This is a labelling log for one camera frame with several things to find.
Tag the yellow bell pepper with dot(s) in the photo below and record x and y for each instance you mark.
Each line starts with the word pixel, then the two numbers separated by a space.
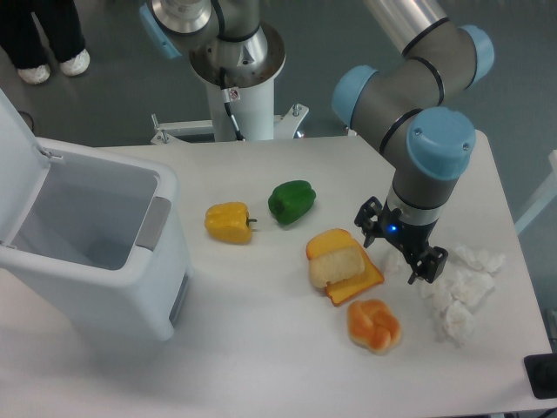
pixel 229 222

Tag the crumpled white tissue paper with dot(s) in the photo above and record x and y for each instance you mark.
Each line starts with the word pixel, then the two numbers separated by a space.
pixel 444 312

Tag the white frame at right edge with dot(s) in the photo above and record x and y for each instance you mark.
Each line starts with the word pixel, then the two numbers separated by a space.
pixel 540 198

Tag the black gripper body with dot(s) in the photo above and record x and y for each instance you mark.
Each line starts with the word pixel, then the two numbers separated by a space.
pixel 411 240

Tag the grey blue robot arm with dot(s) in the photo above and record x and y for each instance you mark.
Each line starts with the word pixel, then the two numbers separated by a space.
pixel 401 115

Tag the square toast bread slice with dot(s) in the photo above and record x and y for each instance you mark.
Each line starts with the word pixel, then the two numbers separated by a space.
pixel 345 290

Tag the green bell pepper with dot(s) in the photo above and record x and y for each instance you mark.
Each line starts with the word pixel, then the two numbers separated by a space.
pixel 290 201

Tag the black device at table edge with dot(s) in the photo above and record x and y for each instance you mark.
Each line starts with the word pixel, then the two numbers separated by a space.
pixel 541 373

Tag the white bread loaf piece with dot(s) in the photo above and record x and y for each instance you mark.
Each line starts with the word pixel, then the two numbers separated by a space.
pixel 335 266

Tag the white trash bin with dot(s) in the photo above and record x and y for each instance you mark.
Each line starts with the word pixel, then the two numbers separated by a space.
pixel 103 242

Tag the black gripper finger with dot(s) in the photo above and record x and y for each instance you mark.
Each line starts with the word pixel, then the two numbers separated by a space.
pixel 429 265
pixel 368 221

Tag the knotted orange bread roll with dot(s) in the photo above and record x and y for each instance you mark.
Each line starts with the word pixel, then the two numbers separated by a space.
pixel 372 324

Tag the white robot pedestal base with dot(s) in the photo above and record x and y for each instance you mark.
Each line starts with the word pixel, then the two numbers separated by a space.
pixel 239 79

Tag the person's legs white slippers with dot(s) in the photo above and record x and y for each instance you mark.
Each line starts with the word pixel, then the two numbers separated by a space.
pixel 20 39

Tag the white trash bin lid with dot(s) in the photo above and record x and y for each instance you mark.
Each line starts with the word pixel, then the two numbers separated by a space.
pixel 25 165

